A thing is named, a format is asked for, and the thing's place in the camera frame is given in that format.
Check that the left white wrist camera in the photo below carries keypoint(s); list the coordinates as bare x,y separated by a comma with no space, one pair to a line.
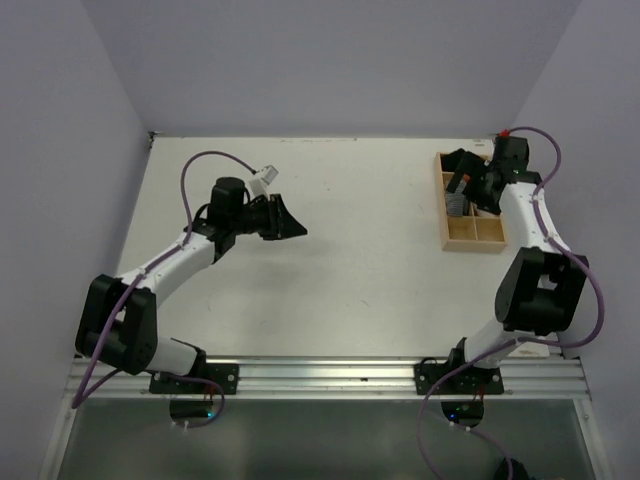
261,180

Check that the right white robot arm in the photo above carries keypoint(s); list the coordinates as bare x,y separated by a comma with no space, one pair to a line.
541,289

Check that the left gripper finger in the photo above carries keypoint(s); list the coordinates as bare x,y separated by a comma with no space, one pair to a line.
274,229
287,226

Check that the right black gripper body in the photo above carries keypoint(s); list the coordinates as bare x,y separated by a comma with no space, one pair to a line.
475,188

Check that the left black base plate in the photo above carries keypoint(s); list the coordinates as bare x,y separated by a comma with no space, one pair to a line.
208,378

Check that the black object bottom edge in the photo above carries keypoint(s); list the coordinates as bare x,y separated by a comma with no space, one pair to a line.
511,469

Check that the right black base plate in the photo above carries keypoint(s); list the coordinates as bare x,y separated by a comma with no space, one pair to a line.
450,380

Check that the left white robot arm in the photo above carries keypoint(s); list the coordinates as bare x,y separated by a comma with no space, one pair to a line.
119,325

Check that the black rolled cloth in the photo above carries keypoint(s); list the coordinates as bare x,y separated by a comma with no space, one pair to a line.
454,161

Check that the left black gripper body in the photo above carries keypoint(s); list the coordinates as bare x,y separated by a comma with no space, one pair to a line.
255,218

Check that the wooden compartment tray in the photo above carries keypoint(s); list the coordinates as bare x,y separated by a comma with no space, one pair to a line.
470,233

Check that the grey striped underwear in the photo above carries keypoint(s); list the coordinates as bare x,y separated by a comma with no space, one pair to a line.
457,205

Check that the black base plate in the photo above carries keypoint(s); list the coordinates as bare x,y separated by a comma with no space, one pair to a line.
208,378
450,380

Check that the aluminium rail frame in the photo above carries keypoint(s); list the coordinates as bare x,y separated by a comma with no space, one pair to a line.
393,378

